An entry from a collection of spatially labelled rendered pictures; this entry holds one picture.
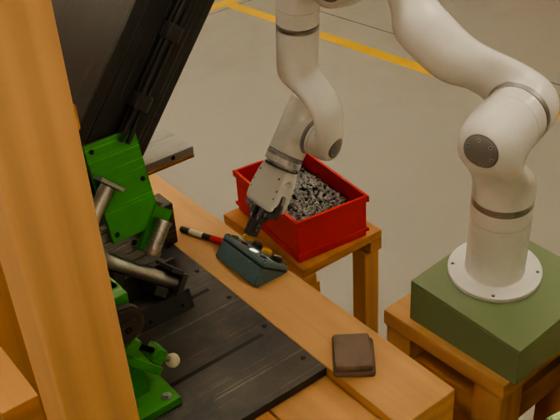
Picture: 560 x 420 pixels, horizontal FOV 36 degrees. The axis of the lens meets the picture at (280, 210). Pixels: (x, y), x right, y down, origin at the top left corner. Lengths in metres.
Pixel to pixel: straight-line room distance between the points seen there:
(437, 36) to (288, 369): 0.68
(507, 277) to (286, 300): 0.46
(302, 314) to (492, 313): 0.38
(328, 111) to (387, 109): 2.78
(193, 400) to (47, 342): 0.68
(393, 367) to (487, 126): 0.49
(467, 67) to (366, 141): 2.72
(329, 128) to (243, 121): 2.72
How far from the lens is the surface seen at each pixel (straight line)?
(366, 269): 2.23
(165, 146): 1.94
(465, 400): 1.85
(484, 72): 1.59
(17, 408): 1.15
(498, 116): 1.50
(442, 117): 4.49
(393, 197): 3.81
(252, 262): 1.85
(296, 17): 1.72
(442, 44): 1.55
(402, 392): 1.61
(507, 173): 1.52
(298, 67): 1.77
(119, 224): 1.74
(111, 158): 1.71
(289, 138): 1.87
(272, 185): 1.89
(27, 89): 0.84
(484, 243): 1.70
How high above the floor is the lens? 2.04
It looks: 33 degrees down
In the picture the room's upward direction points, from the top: 4 degrees counter-clockwise
